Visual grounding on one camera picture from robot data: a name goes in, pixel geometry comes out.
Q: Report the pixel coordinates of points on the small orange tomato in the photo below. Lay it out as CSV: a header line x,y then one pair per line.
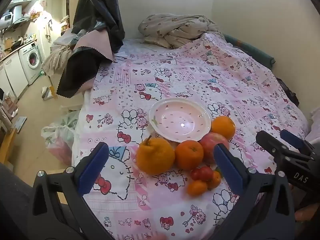
x,y
197,188
214,181

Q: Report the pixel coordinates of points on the white kitchen appliance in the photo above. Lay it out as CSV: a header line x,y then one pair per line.
x,y
8,17

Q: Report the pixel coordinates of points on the white washing machine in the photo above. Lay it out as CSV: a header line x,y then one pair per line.
x,y
31,60

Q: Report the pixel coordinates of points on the white kitchen cabinet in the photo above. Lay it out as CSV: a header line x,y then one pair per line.
x,y
12,72

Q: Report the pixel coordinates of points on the pile of beige clothing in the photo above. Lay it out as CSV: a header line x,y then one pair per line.
x,y
56,57

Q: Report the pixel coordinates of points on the small red tomato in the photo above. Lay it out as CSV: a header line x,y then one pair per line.
x,y
194,174

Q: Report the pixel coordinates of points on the round orange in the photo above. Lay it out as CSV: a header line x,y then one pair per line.
x,y
222,127
188,155

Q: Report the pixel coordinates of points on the teal padded bed edge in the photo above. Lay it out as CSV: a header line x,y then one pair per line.
x,y
252,51

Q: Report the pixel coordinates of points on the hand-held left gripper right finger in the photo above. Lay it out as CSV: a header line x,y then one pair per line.
x,y
228,170

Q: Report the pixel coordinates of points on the large red tomato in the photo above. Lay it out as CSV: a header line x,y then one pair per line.
x,y
206,173

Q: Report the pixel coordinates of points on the pink and brown cloth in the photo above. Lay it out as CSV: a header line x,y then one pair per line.
x,y
80,70

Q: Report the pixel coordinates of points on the black jacket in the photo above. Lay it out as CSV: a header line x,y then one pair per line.
x,y
100,7

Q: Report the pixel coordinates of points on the crumpled beige printed blanket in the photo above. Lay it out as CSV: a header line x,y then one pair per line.
x,y
175,27

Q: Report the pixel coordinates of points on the dark cloth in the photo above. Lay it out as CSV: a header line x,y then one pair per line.
x,y
288,92

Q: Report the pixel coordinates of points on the flat grey box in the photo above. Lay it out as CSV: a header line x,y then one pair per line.
x,y
20,123

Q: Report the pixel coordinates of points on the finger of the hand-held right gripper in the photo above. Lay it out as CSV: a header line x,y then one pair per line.
x,y
268,142
291,137

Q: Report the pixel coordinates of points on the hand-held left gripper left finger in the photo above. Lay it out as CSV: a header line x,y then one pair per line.
x,y
93,170

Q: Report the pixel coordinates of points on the white plastic bag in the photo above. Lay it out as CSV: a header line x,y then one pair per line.
x,y
58,137

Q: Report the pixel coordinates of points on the wooden rack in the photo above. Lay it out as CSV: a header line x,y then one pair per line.
x,y
7,137

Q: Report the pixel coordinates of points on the pink cartoon printed blanket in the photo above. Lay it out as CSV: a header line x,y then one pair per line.
x,y
200,80

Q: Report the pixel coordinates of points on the pink dotted plate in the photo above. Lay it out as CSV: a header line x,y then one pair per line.
x,y
180,120

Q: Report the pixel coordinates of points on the large bumpy orange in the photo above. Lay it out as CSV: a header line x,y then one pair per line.
x,y
155,157

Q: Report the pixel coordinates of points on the red apple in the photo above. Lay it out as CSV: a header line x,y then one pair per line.
x,y
208,143

